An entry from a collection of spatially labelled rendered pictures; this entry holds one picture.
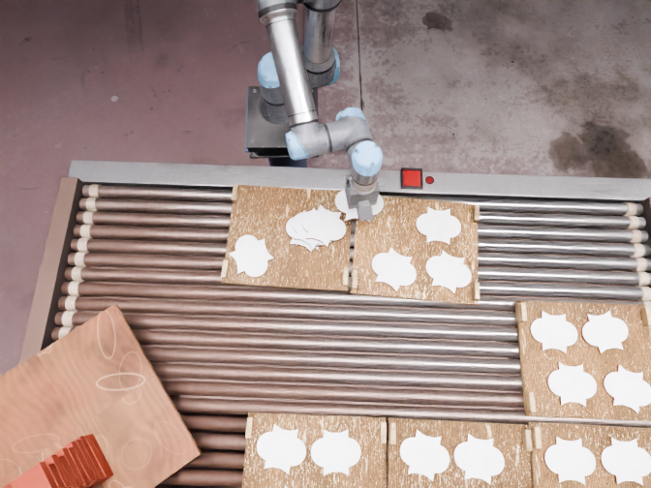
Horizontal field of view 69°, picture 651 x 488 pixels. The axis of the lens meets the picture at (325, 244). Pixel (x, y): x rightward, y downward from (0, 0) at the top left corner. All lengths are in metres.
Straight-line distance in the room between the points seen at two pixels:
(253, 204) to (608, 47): 2.67
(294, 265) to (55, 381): 0.76
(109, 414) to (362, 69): 2.37
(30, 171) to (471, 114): 2.57
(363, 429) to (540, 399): 0.54
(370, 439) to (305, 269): 0.55
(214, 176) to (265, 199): 0.21
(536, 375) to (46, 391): 1.43
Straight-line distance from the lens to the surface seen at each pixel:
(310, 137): 1.22
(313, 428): 1.49
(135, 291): 1.66
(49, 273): 1.76
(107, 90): 3.27
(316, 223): 1.54
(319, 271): 1.54
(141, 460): 1.48
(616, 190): 1.95
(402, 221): 1.61
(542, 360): 1.64
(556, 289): 1.72
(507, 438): 1.59
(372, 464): 1.51
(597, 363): 1.71
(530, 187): 1.81
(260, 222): 1.60
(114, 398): 1.50
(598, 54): 3.59
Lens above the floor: 2.42
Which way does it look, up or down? 72 degrees down
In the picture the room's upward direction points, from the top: 1 degrees clockwise
